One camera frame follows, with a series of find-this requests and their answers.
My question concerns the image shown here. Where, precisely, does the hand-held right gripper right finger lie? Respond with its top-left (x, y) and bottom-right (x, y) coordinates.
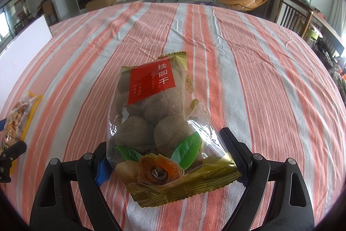
top-left (219, 127), bottom-right (315, 231)

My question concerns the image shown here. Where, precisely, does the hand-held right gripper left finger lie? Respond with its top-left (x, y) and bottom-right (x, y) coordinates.
top-left (29, 142), bottom-right (123, 231)

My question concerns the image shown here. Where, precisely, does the yellow-edged cookie packet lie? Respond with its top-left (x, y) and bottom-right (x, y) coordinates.
top-left (0, 91), bottom-right (43, 156)

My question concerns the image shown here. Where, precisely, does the red clear snack bag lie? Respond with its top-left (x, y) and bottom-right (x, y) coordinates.
top-left (107, 51), bottom-right (242, 208)

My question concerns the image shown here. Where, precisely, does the orange grey striped tablecloth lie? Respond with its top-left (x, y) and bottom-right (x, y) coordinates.
top-left (0, 2), bottom-right (346, 231)

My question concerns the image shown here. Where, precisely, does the large white box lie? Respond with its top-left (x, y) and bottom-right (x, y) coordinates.
top-left (0, 15), bottom-right (53, 112)

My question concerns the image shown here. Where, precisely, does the dark wooden chair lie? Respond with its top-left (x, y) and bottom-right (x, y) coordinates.
top-left (274, 0), bottom-right (312, 37)

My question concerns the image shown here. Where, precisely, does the wooden side table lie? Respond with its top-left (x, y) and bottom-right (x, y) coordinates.
top-left (311, 10), bottom-right (346, 50)

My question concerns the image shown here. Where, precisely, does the cardboard box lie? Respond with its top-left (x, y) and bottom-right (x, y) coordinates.
top-left (85, 0), bottom-right (117, 12)

